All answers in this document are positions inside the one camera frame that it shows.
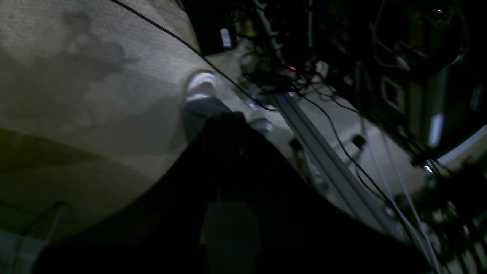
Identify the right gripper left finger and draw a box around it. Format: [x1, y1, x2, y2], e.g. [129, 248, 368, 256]
[34, 114, 229, 274]

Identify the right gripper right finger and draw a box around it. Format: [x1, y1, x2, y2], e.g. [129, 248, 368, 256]
[227, 112, 431, 274]

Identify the white sneaker shoe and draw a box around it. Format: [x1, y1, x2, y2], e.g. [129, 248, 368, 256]
[184, 70, 218, 104]

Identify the grey aluminium frame rail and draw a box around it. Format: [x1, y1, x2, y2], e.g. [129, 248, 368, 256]
[269, 94, 405, 241]

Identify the long black floor cable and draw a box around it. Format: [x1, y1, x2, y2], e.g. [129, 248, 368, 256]
[110, 0, 278, 112]

